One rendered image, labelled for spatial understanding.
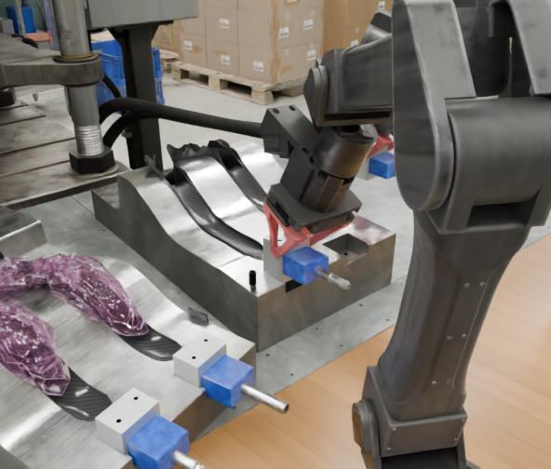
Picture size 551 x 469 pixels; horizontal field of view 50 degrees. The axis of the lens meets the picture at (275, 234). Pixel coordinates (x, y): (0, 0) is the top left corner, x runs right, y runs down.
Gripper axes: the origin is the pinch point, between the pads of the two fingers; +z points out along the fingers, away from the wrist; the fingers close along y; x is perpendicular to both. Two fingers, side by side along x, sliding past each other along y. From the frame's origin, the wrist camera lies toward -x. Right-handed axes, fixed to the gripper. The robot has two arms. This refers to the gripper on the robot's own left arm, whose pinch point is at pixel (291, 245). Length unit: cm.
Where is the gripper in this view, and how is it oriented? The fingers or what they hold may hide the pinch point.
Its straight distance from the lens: 75.2
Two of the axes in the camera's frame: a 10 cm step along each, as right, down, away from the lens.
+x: 5.5, 7.1, -4.3
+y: -7.7, 2.5, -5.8
